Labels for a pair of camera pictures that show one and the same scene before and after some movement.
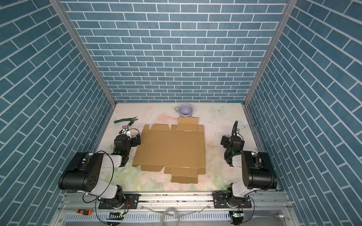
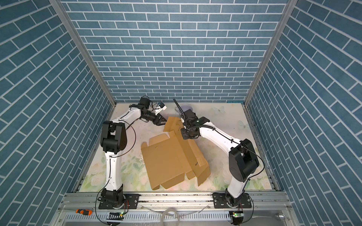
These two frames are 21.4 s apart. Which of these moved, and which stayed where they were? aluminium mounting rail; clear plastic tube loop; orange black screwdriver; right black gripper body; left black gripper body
Moved: left black gripper body; right black gripper body
Stayed: clear plastic tube loop; aluminium mounting rail; orange black screwdriver
